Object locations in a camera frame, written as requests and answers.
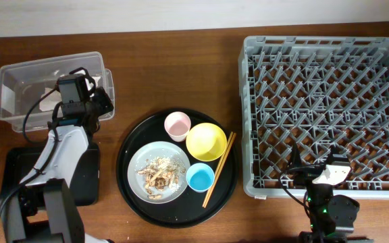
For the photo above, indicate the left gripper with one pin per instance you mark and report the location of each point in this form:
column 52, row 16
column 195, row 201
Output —
column 102, row 94

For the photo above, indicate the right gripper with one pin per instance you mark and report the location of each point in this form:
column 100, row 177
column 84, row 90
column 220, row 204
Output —
column 305, row 173

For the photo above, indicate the white napkin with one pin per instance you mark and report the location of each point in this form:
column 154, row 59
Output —
column 50, row 102

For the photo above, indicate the wooden chopstick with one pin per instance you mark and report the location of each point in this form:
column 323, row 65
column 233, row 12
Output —
column 222, row 167
column 217, row 170

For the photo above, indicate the yellow bowl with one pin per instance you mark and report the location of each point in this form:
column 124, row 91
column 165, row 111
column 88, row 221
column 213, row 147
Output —
column 206, row 142

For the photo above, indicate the small blue cup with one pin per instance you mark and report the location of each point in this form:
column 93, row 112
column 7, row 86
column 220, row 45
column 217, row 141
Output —
column 200, row 177

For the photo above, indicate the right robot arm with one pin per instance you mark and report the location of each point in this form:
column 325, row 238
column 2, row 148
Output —
column 331, row 216

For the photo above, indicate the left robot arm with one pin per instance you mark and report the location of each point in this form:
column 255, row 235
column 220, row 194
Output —
column 41, row 207

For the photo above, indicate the grey dishwasher rack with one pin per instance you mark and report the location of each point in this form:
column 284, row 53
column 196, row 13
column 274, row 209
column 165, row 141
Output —
column 317, row 92

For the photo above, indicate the clear plastic waste bin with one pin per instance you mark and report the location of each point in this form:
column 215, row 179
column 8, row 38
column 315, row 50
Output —
column 22, row 84

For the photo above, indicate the pink cup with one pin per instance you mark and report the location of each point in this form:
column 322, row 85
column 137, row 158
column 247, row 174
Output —
column 177, row 125

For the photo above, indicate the grey plate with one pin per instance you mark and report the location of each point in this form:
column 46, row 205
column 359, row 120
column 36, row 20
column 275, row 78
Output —
column 142, row 157

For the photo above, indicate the food scraps on plate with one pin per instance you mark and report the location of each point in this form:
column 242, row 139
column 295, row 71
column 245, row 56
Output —
column 162, row 175

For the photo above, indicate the black rectangular tray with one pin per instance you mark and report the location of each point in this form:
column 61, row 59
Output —
column 85, row 182

